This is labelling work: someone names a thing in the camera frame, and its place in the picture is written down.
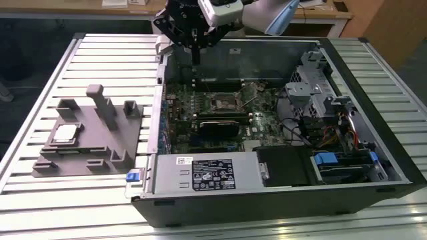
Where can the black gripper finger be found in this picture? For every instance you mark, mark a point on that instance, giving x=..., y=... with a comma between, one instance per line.
x=215, y=36
x=167, y=27

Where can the thin metal locking lever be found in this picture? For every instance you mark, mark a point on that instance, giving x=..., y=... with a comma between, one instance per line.
x=251, y=99
x=209, y=88

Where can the silver CPU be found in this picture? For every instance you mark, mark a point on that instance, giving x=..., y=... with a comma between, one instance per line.
x=66, y=133

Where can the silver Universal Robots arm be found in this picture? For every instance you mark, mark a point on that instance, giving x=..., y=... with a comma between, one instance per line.
x=261, y=12

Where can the CPU socket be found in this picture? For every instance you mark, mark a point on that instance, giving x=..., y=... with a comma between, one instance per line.
x=223, y=102

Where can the silver case corner latch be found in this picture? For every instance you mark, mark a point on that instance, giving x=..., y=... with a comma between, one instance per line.
x=163, y=42

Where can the wooden desk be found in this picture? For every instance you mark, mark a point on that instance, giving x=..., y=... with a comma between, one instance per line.
x=141, y=10

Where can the small white box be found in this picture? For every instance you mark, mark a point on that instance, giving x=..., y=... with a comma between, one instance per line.
x=138, y=2

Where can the white flat box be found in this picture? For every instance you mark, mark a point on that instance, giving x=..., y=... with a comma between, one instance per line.
x=114, y=2

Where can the silver perforated drive cage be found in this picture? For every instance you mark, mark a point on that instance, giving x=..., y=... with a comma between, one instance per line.
x=301, y=92

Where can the black graphics card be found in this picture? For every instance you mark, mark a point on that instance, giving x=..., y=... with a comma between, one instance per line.
x=218, y=128

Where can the green motherboard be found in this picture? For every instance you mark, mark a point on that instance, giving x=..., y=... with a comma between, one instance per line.
x=263, y=125

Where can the small black desk item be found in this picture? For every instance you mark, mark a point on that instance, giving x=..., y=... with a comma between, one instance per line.
x=341, y=6

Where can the small silver heatsink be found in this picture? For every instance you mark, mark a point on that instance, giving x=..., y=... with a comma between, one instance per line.
x=253, y=144

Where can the grey parts rack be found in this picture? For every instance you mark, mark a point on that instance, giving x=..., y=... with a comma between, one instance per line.
x=97, y=140

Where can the wooden cabinet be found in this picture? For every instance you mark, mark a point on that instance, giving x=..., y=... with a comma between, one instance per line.
x=394, y=30

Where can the green RAM stick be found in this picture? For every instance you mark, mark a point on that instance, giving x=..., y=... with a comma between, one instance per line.
x=83, y=150

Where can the grey metal stand foot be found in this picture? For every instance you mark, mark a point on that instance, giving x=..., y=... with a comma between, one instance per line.
x=6, y=95

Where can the small silver metal latch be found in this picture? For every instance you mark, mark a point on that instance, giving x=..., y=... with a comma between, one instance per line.
x=263, y=171

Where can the black plastic shroud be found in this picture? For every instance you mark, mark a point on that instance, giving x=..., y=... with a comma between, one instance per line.
x=283, y=167

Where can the silver power supply with label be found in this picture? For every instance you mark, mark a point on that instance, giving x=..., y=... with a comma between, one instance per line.
x=174, y=175

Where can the blue disk carrier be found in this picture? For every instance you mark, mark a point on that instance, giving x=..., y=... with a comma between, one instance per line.
x=325, y=158

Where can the blue case latch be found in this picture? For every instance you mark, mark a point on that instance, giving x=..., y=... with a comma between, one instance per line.
x=133, y=176

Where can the blue plastic tab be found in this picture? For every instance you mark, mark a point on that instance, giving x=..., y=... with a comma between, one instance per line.
x=373, y=157

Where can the black open PC case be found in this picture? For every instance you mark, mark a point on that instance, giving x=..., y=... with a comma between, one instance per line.
x=234, y=210

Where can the silver disk bay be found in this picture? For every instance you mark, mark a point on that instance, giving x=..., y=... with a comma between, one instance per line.
x=381, y=175

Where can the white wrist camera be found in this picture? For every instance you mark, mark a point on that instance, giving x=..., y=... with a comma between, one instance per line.
x=223, y=12

